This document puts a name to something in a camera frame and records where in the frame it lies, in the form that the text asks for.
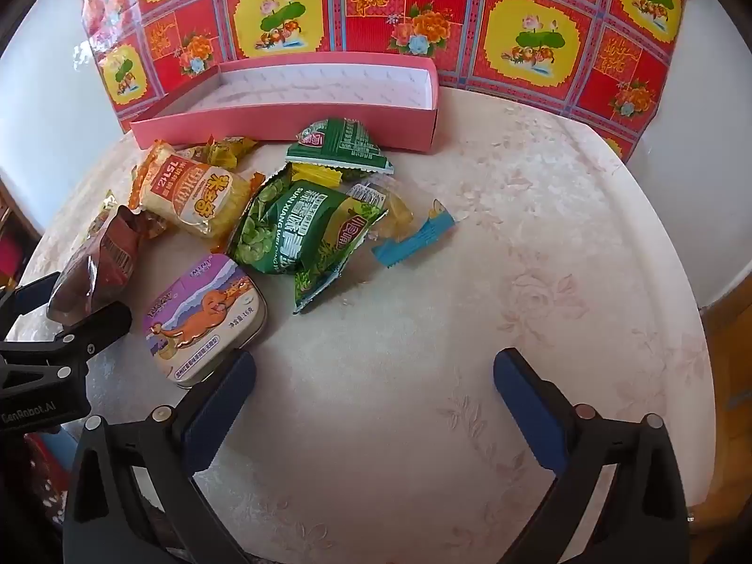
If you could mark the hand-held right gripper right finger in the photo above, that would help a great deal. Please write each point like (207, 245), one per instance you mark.
(523, 405)

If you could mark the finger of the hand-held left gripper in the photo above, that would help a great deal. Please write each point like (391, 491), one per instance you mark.
(29, 299)
(88, 332)

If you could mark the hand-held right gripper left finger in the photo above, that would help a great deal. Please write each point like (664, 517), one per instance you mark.
(226, 393)

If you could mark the pink jelly pouch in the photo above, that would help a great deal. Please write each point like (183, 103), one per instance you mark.
(100, 258)

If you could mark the purple cartoon candy tin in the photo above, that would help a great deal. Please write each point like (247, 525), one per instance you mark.
(200, 317)

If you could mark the yellow orange snack packet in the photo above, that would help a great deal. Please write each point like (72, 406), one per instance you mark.
(101, 214)

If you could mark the yellow rice cracker packet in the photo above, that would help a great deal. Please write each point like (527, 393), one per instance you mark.
(194, 194)

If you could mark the green pea snack packet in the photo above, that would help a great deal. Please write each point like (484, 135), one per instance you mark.
(294, 229)

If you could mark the yellow gummy candy packet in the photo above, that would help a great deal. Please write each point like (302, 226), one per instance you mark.
(229, 151)

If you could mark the clear blue-edged pastry packet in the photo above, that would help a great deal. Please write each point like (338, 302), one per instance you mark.
(393, 214)

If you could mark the small yellow candy wrapper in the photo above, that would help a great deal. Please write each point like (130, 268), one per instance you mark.
(317, 176)

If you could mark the pink cardboard box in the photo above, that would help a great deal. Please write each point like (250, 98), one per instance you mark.
(282, 126)

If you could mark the green triangular snack packet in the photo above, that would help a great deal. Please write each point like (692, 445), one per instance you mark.
(338, 144)

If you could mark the wooden bookshelf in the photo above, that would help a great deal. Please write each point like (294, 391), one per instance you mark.
(12, 229)

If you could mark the red floral printed sheet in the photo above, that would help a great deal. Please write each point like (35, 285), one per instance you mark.
(376, 0)

